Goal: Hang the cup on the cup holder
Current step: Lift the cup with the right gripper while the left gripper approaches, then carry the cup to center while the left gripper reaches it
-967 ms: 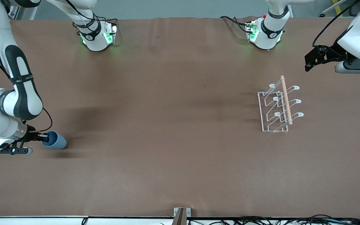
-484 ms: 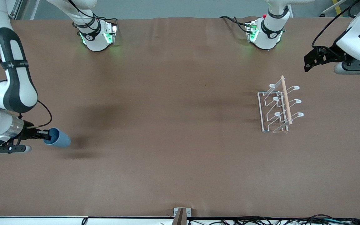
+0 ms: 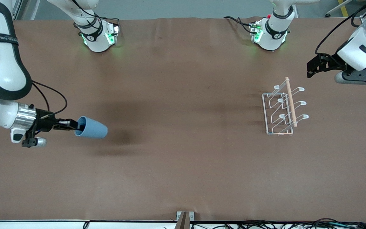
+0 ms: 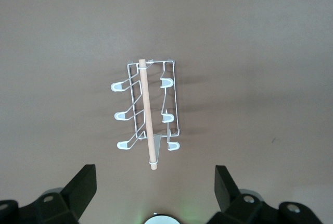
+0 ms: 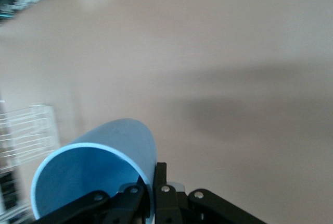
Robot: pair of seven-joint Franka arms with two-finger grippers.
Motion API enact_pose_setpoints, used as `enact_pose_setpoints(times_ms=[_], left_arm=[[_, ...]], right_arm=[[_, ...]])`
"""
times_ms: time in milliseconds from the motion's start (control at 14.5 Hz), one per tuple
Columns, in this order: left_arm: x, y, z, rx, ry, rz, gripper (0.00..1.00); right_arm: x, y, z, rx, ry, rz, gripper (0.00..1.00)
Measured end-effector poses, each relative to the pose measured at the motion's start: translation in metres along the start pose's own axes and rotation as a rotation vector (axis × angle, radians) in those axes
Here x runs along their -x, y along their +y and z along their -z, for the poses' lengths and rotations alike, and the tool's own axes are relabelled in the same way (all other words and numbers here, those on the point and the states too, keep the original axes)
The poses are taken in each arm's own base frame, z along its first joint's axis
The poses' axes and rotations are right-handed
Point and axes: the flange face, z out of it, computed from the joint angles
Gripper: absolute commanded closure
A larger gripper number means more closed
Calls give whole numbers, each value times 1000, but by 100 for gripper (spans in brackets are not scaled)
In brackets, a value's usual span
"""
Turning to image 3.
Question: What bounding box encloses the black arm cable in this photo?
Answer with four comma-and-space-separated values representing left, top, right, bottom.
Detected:
30, 81, 68, 120
315, 1, 366, 55

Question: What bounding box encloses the black right base cable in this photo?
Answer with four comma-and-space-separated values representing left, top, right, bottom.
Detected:
73, 0, 120, 31

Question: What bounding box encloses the white tube leg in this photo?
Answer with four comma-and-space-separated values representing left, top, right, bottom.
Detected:
325, 0, 353, 17

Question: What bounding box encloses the black cable bundle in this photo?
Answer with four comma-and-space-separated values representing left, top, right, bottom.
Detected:
191, 219, 366, 229

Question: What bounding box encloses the blue plastic cup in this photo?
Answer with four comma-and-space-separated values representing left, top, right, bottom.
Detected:
74, 116, 108, 139

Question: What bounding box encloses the black left base cable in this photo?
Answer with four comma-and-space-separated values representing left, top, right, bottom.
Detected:
224, 16, 255, 34

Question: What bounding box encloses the black base cable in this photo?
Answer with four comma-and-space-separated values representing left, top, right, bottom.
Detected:
224, 16, 255, 34
73, 0, 120, 31

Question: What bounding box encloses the brown table cover sheet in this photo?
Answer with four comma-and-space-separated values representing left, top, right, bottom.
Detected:
0, 17, 366, 222

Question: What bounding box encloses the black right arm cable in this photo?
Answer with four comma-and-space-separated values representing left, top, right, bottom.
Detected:
30, 81, 68, 120

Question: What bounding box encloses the white wire cup holder rack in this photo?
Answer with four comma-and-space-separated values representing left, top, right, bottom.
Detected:
262, 77, 309, 136

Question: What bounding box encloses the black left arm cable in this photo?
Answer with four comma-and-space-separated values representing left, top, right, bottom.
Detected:
315, 1, 366, 55

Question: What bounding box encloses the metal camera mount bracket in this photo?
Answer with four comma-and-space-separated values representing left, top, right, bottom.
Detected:
176, 211, 194, 229

